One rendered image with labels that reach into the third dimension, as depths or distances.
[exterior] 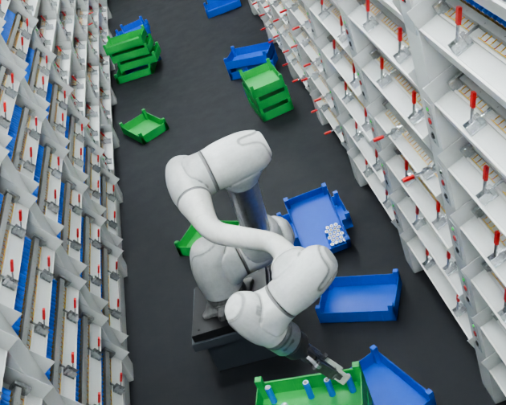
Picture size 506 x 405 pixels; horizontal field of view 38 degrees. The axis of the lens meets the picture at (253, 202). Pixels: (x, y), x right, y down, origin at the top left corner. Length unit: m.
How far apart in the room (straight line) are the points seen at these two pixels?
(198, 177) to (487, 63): 0.95
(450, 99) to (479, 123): 0.16
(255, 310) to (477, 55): 0.74
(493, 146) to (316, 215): 1.79
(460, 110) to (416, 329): 1.24
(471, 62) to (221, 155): 0.88
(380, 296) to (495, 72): 1.63
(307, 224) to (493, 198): 1.63
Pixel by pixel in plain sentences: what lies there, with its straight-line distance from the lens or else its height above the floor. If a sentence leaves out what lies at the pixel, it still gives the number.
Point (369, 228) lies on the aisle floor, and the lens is 3.26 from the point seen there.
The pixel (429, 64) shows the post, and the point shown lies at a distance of 1.73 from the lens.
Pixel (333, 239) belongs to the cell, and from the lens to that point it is 3.13.
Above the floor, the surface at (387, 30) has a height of 1.13.
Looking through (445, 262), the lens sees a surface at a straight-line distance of 2.45.
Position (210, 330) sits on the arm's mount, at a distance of 2.70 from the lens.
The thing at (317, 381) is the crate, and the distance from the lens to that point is 2.12.
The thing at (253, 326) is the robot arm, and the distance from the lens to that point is 1.73.
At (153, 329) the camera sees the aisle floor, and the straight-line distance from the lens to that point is 3.21.
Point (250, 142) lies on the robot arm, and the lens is 2.13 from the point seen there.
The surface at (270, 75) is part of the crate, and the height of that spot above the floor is 0.16.
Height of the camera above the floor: 1.98
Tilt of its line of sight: 33 degrees down
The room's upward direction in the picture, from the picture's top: 22 degrees counter-clockwise
